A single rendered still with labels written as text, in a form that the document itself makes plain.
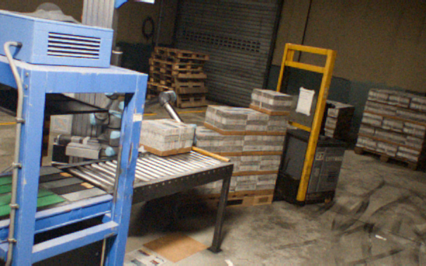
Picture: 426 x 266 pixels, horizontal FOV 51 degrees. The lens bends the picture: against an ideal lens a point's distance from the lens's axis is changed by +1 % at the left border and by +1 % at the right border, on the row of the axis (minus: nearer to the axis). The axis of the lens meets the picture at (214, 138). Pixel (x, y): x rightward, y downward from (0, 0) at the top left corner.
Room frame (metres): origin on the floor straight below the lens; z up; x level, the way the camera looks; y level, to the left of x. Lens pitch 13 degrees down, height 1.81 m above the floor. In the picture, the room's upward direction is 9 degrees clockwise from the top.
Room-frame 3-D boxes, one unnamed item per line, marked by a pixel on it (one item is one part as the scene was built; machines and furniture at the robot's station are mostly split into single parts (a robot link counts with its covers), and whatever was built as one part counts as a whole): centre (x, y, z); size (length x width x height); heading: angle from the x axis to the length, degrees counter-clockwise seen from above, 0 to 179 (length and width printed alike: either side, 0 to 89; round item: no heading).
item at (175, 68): (11.37, 1.20, 0.65); 1.33 x 0.94 x 1.30; 150
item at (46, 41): (2.37, 0.99, 1.65); 0.60 x 0.45 x 0.20; 56
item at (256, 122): (4.88, -0.32, 0.95); 0.38 x 0.29 x 0.23; 35
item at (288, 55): (5.58, -0.72, 0.97); 0.09 x 0.09 x 1.75; 36
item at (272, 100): (5.05, -0.56, 0.65); 0.39 x 0.30 x 1.29; 36
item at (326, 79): (5.04, -1.11, 0.97); 0.09 x 0.09 x 1.75; 36
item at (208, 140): (4.63, 0.03, 0.42); 1.17 x 0.39 x 0.83; 126
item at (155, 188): (3.07, 0.20, 0.74); 1.34 x 0.05 x 0.12; 146
